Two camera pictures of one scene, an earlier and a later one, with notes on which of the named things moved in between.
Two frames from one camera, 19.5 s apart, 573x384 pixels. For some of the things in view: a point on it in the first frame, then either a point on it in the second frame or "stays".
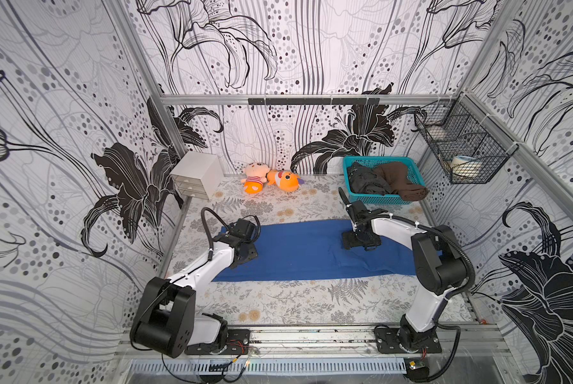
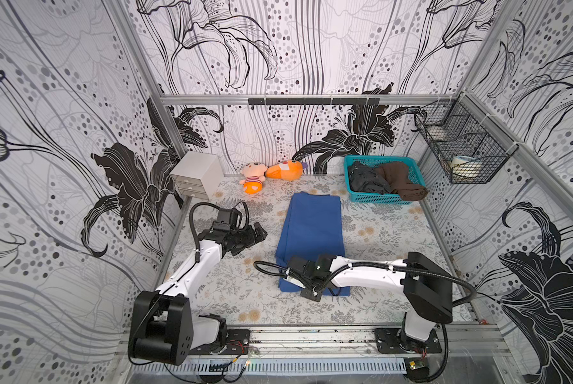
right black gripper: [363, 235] → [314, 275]
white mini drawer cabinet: [198, 174] stays
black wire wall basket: [470, 147] stays
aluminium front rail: [338, 343] stays
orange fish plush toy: [287, 182] → [288, 170]
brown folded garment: [396, 174] stays
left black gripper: [252, 253] → [250, 238]
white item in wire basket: [465, 166] stays
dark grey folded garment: [366, 180] stays
